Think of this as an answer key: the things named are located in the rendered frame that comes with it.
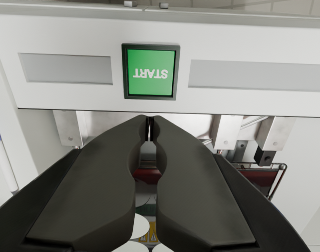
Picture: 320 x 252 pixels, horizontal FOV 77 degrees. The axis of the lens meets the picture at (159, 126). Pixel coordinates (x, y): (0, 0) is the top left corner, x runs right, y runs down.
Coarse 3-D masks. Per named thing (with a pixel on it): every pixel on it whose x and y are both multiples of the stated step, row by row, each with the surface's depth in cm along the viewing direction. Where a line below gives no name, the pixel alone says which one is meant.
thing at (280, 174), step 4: (280, 172) 37; (284, 172) 36; (276, 176) 37; (280, 176) 37; (276, 180) 38; (280, 180) 37; (272, 184) 39; (276, 184) 38; (272, 188) 39; (276, 188) 39; (268, 192) 40; (272, 192) 39; (268, 196) 40; (272, 196) 40
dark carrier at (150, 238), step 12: (144, 168) 36; (156, 168) 36; (144, 180) 37; (156, 180) 37; (252, 180) 38; (264, 180) 38; (144, 192) 39; (156, 192) 39; (264, 192) 40; (144, 204) 41; (144, 216) 43; (132, 240) 48; (144, 240) 48; (156, 240) 48
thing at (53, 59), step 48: (0, 48) 19; (48, 48) 19; (96, 48) 20; (192, 48) 20; (240, 48) 20; (288, 48) 20; (48, 96) 22; (96, 96) 22; (192, 96) 22; (240, 96) 22; (288, 96) 22
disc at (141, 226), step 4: (136, 216) 43; (140, 216) 43; (136, 220) 44; (140, 220) 44; (144, 220) 44; (136, 224) 44; (140, 224) 44; (144, 224) 44; (148, 224) 44; (136, 228) 45; (140, 228) 45; (144, 228) 45; (148, 228) 45; (136, 232) 46; (140, 232) 46; (144, 232) 46; (132, 236) 47; (136, 236) 47; (140, 236) 47
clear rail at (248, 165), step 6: (144, 162) 35; (150, 162) 35; (234, 162) 36; (240, 162) 36; (246, 162) 36; (252, 162) 36; (276, 162) 36; (282, 162) 36; (240, 168) 36; (246, 168) 36; (252, 168) 36; (258, 168) 36; (264, 168) 36; (270, 168) 36; (276, 168) 36; (282, 168) 36
